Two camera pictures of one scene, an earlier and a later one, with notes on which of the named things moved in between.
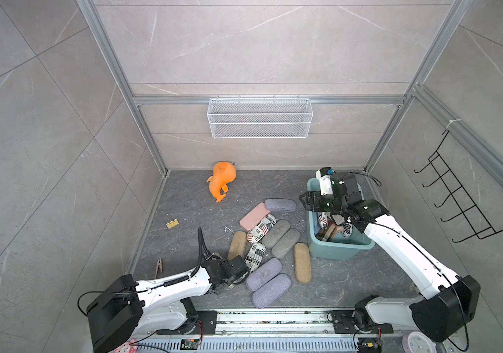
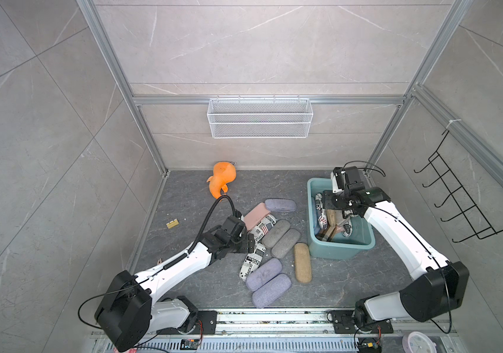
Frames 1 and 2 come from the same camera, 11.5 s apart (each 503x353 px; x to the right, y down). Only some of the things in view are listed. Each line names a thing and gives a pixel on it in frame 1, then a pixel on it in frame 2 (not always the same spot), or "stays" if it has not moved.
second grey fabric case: (285, 243) stays
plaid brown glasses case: (326, 234) stays
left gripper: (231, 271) -> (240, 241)
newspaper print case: (254, 257) stays
